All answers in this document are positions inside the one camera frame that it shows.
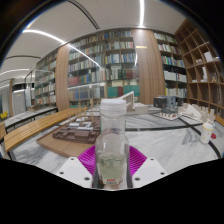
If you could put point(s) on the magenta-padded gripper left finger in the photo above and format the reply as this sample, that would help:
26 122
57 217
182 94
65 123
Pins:
75 171

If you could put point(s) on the white sloped building model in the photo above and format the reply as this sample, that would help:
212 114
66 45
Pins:
136 106

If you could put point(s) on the open wooden cubby shelf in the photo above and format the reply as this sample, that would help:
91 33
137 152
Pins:
203 66

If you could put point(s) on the dark grey building model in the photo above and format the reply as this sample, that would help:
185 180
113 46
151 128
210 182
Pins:
168 103

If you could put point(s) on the wide bookshelf full of books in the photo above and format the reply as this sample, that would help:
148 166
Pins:
103 66

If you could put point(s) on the bookshelf behind glass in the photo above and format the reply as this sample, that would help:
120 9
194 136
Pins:
45 83

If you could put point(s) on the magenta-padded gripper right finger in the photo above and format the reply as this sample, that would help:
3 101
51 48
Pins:
148 171

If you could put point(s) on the brown model on wooden board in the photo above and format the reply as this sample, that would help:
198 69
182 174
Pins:
71 135

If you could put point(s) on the narrow bookshelf full of books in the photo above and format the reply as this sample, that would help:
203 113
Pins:
173 66

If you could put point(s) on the straight ceiling light strip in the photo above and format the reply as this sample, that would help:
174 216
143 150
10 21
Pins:
141 13

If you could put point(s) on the curved wooden slat bench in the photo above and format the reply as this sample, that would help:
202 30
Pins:
220 120
36 126

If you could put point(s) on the clear bottle with white cap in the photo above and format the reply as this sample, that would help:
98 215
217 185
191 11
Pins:
112 146

